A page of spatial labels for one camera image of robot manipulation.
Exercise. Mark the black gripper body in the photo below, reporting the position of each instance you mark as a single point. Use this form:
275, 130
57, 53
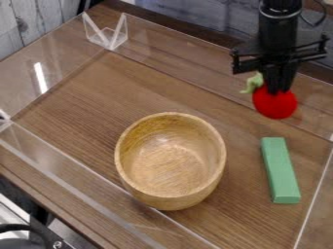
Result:
279, 45

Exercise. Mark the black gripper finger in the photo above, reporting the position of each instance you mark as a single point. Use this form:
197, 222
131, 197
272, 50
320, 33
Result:
271, 78
287, 75

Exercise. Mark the red felt strawberry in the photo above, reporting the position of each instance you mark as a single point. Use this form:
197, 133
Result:
275, 106

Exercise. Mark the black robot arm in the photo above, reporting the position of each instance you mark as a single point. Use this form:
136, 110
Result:
283, 8

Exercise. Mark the wooden bowl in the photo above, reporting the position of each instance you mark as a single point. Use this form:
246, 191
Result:
169, 157

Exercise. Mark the green rectangular block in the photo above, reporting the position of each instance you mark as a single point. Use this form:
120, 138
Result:
279, 171

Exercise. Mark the clear acrylic tray enclosure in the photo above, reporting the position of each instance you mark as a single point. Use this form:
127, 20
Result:
70, 95

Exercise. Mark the black metal bracket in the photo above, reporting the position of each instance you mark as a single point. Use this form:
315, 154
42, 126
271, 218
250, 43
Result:
45, 237

